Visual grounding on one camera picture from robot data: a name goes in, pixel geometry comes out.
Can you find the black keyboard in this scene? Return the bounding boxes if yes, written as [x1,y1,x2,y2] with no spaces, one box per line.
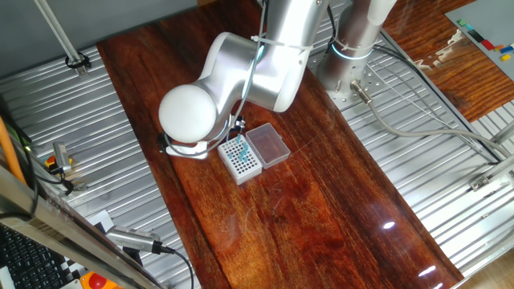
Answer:
[0,224,67,289]

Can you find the glossy brown wooden board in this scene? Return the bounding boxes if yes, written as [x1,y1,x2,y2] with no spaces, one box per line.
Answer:
[96,0,465,289]

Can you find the steel frame beam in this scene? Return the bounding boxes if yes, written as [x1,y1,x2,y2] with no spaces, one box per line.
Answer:
[0,166,164,289]

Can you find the black camera cable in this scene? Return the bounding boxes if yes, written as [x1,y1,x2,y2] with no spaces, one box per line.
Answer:
[160,245,196,289]

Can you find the orange pole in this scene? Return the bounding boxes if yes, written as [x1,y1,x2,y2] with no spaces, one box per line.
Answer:
[0,116,27,186]

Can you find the clear plastic box lid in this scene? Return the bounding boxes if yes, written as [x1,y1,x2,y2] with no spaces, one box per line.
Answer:
[244,122,292,169]

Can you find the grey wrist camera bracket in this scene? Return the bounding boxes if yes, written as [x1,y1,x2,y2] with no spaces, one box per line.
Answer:
[158,132,210,161]

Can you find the black cable tie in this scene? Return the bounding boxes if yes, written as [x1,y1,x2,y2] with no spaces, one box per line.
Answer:
[64,51,92,70]

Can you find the grey board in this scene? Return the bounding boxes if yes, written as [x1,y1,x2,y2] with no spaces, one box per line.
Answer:
[444,0,514,81]

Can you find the grey cable with metal connector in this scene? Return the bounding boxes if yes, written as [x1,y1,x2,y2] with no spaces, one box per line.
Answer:
[349,79,514,158]

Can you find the white pipette tip rack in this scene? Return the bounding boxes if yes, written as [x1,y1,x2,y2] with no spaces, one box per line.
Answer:
[217,134,264,186]

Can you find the silver ribbed camera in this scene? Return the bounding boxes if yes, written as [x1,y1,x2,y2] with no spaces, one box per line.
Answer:
[104,224,164,254]

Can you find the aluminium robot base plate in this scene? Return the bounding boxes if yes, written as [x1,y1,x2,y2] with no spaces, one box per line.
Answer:
[307,38,389,112]

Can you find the slanted metal pole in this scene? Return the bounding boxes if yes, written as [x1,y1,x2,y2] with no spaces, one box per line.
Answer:
[34,0,90,78]

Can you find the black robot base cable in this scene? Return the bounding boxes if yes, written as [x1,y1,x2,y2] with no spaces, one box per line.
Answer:
[373,43,503,165]

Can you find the aluminium profile bar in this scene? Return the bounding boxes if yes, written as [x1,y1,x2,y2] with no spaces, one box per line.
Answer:
[487,120,514,145]
[468,154,514,192]

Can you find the red emergency stop button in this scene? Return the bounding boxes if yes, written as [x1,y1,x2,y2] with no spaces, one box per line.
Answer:
[79,271,124,289]

